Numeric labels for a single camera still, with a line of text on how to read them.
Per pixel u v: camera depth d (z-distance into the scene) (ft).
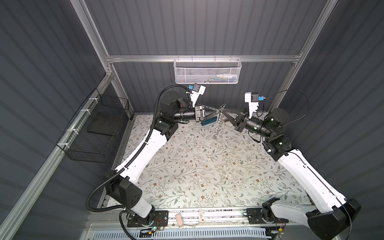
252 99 1.68
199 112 1.78
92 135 2.38
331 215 1.21
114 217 2.47
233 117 1.92
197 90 1.83
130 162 1.42
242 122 1.72
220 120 1.95
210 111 1.92
